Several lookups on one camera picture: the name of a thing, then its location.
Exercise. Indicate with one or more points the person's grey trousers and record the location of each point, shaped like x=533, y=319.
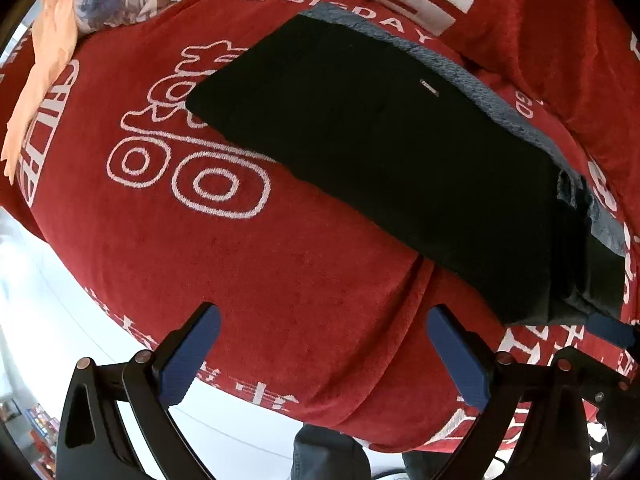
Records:
x=330, y=455

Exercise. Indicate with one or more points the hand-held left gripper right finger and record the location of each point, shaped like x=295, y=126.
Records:
x=462, y=360

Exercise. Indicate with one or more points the colourful shelf goods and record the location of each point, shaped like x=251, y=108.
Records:
x=42, y=432

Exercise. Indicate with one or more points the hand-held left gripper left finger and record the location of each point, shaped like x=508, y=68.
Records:
x=186, y=360

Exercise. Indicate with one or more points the black pants with blue-grey trim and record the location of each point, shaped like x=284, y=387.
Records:
x=400, y=160

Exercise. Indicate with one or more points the red printed bed sheet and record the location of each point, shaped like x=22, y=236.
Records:
x=250, y=270

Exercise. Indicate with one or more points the peach cloth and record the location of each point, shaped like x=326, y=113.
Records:
x=42, y=65

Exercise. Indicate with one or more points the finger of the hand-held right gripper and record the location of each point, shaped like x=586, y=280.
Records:
x=607, y=380
x=612, y=329

